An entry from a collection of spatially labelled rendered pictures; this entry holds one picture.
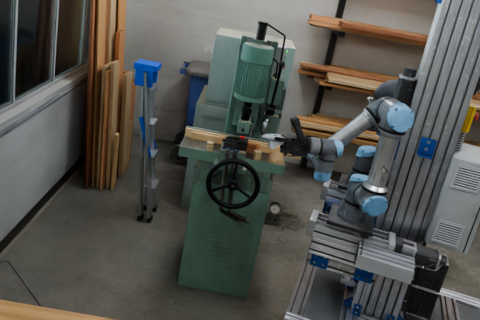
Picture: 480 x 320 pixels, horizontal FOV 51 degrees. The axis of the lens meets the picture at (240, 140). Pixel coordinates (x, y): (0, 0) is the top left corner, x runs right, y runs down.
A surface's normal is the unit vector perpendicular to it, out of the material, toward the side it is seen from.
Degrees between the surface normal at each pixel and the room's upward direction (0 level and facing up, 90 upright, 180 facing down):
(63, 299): 0
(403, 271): 90
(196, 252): 90
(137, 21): 90
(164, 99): 90
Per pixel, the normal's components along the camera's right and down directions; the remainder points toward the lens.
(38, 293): 0.18, -0.93
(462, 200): -0.29, 0.26
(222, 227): -0.06, 0.32
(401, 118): 0.18, 0.22
